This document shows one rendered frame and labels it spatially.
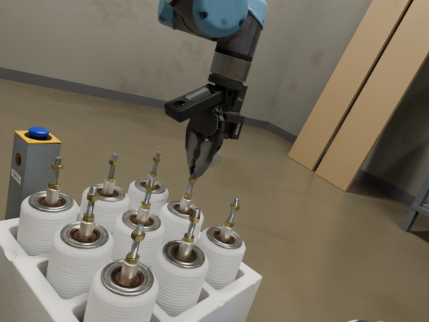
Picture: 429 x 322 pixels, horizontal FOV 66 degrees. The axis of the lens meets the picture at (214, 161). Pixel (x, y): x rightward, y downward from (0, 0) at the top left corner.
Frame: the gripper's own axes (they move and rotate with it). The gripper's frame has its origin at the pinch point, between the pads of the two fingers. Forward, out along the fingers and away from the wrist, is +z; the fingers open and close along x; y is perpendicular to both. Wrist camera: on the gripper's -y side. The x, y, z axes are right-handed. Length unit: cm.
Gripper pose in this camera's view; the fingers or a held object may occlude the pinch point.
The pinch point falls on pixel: (193, 171)
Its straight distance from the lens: 69.8
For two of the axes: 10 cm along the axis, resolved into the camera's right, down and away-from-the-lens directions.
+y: 6.6, -0.3, 7.5
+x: -7.0, -4.0, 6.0
